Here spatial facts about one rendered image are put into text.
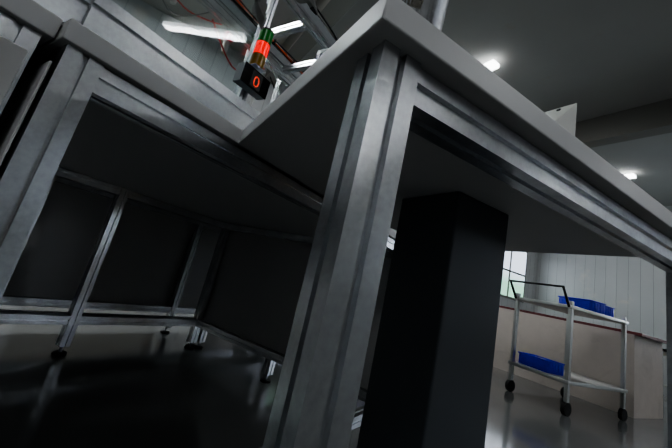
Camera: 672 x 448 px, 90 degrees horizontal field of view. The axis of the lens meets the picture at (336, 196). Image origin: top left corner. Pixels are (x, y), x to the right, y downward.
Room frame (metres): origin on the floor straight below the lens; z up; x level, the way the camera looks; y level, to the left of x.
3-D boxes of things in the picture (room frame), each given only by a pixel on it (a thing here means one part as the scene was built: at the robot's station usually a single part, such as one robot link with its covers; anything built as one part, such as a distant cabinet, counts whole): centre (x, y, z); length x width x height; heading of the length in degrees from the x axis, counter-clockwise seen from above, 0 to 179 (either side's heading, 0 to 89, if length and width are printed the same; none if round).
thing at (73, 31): (1.40, 0.54, 0.84); 1.50 x 1.41 x 0.03; 146
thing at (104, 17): (0.84, 0.20, 0.91); 0.89 x 0.06 x 0.11; 146
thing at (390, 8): (0.75, -0.23, 0.84); 0.90 x 0.70 x 0.03; 118
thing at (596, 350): (4.71, -3.13, 0.41); 2.38 x 0.77 x 0.81; 29
